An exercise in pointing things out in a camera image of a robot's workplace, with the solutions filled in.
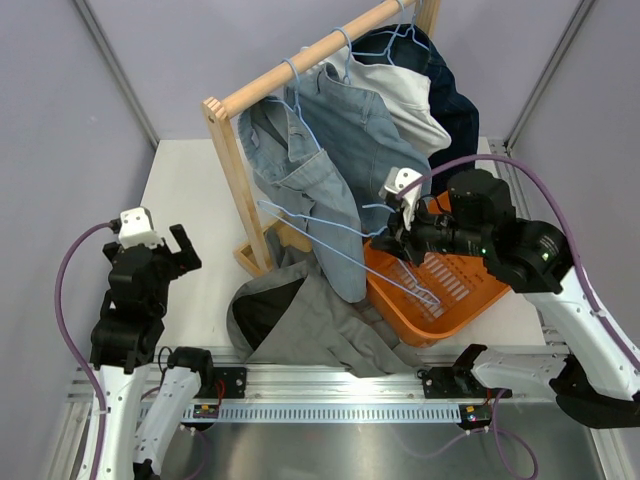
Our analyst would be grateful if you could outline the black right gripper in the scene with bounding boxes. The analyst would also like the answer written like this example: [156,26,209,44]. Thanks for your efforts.
[372,193,491,268]

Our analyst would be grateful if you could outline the blue wire hanger with skirt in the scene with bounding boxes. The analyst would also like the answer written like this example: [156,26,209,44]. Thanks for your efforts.
[257,200,442,307]

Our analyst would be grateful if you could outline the grey pleated skirt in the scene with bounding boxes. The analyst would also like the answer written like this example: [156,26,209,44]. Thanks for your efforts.
[226,228,423,378]

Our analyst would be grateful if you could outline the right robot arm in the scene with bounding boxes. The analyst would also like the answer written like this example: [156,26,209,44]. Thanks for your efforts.
[373,167,639,429]

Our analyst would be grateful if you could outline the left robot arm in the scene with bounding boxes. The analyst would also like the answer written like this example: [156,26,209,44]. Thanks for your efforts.
[78,224,216,479]

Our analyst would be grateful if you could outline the light blue denim skirt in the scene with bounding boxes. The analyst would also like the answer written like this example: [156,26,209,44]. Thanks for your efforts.
[283,63,430,231]

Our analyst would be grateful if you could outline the blue hanger of white garment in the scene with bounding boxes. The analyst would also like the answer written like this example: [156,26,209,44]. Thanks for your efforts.
[332,27,352,85]

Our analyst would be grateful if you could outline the blue hanger of denim shirt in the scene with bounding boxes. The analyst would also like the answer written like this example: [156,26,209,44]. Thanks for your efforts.
[281,58,322,150]

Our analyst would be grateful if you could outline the blue hanger of jeans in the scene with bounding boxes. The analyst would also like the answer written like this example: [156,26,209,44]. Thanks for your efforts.
[353,1,434,73]

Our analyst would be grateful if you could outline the orange plastic basket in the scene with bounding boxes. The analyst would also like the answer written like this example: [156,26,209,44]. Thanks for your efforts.
[363,189,512,348]

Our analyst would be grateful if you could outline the wooden clothes rack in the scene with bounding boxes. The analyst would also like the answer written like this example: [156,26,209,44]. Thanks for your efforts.
[202,1,413,277]

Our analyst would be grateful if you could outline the light blue denim shirt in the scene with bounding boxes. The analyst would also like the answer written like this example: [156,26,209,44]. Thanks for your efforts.
[237,96,366,303]

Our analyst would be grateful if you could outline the white garment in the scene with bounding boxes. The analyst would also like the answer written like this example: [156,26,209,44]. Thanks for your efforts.
[307,48,452,157]

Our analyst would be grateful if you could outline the dark navy jeans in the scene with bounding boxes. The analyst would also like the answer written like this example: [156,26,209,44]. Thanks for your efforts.
[351,23,481,171]

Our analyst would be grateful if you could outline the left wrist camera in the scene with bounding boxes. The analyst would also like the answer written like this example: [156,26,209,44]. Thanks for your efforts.
[110,206,163,249]

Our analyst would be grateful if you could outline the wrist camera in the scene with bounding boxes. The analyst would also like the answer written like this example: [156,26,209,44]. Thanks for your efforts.
[110,206,163,249]
[379,167,422,231]

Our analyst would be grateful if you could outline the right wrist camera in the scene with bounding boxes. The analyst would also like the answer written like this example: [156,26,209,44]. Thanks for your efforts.
[379,167,422,231]

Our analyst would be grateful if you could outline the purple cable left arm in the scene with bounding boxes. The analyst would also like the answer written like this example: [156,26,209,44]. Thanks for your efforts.
[53,221,121,480]

